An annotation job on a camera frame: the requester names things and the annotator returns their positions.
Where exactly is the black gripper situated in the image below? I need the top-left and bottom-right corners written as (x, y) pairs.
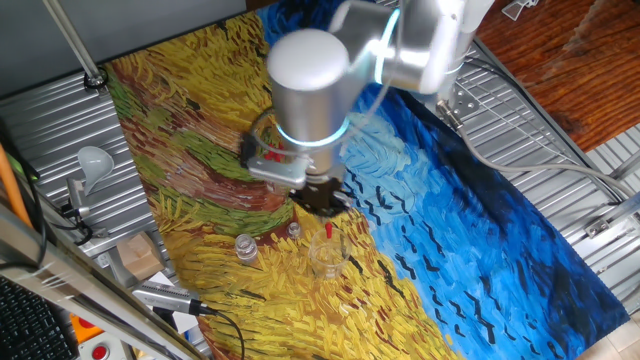
top-left (288, 177), bottom-right (355, 219)

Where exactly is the empty clear glass beaker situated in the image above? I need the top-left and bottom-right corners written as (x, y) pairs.
top-left (307, 227), bottom-right (352, 280)

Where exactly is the small clear glass bottle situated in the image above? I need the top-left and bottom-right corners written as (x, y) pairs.
top-left (233, 233), bottom-right (259, 266)

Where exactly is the Van Gogh print tablecloth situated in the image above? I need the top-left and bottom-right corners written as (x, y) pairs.
top-left (102, 0), bottom-right (630, 360)

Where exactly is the large cardboard box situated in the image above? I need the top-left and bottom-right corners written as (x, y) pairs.
top-left (117, 244), bottom-right (166, 282)

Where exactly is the small cardboard box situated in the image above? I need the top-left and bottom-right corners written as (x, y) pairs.
top-left (119, 230), bottom-right (154, 256)

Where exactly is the white plastic funnel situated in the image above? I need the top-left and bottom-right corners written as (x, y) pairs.
top-left (76, 145), bottom-right (116, 197)

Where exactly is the grey box red button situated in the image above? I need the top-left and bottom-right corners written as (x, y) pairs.
top-left (77, 334), bottom-right (126, 360)

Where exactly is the orange box red button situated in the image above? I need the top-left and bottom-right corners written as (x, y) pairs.
top-left (69, 313), bottom-right (104, 345)

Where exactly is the clear acrylic piece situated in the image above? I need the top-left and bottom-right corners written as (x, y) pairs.
top-left (501, 0), bottom-right (541, 22)

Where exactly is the metal stand rod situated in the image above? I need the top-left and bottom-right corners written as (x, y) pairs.
top-left (42, 0), bottom-right (109, 90)

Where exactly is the orange tube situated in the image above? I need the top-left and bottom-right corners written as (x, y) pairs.
top-left (0, 144), bottom-right (34, 229)

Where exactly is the black computer keyboard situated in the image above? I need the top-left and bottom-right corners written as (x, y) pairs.
top-left (0, 277), bottom-right (79, 360)

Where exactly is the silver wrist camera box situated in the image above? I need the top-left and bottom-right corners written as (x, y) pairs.
top-left (247, 155), bottom-right (310, 191)

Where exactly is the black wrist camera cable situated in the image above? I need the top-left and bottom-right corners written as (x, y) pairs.
top-left (238, 107), bottom-right (276, 169)

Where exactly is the black depth camera cable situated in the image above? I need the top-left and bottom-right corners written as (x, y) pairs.
top-left (199, 304), bottom-right (246, 360)

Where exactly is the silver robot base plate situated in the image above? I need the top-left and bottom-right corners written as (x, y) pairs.
top-left (434, 82), bottom-right (481, 121)

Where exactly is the thick grey robot cable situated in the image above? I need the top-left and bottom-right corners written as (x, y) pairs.
top-left (435, 99), bottom-right (640, 201)

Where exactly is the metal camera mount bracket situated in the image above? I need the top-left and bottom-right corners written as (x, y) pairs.
top-left (59, 177), bottom-right (96, 246)

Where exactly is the aluminium frame beam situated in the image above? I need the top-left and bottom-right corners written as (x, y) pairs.
top-left (0, 202), bottom-right (209, 360)

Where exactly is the metal corner bracket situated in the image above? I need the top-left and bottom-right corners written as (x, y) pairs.
top-left (583, 214), bottom-right (614, 240)

